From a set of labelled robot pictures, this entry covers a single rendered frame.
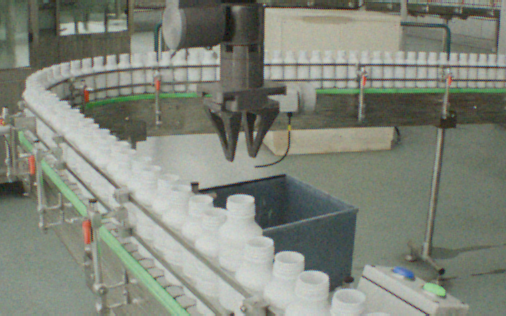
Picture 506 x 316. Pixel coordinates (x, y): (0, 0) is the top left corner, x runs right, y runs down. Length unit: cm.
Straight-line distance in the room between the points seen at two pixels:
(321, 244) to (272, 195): 31
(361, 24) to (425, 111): 237
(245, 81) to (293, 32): 430
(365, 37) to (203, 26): 460
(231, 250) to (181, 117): 182
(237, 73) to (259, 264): 24
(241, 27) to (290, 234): 76
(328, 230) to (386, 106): 147
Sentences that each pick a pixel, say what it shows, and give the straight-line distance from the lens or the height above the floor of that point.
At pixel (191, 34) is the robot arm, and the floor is 143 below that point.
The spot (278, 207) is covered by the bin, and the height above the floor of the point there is 85.
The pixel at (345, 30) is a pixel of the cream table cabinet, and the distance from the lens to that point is 524.
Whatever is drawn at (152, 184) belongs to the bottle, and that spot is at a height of 114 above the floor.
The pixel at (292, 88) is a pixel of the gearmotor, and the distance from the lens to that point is 262.
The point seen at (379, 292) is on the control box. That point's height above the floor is 110.
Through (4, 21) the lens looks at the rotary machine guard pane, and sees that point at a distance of 416.
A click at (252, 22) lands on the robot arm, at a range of 78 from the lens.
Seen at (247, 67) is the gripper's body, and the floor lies 139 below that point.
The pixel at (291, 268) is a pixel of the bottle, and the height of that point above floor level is 116.
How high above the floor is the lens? 151
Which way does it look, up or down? 17 degrees down
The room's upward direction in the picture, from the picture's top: 1 degrees clockwise
